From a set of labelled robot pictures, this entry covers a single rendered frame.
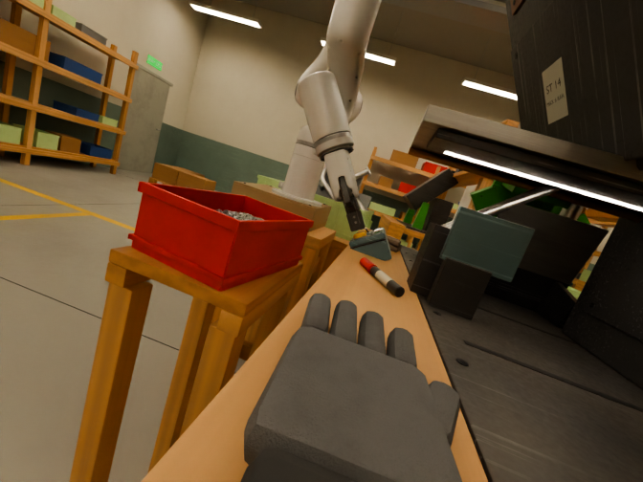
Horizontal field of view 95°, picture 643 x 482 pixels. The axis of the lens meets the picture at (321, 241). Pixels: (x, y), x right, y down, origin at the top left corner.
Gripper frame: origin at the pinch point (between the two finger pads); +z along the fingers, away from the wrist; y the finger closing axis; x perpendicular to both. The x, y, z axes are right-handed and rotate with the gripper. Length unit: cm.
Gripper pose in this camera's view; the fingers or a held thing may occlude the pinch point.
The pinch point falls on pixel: (356, 221)
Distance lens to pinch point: 66.1
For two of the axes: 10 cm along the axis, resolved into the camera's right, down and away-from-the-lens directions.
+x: 9.4, -2.6, -2.2
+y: -2.0, 1.2, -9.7
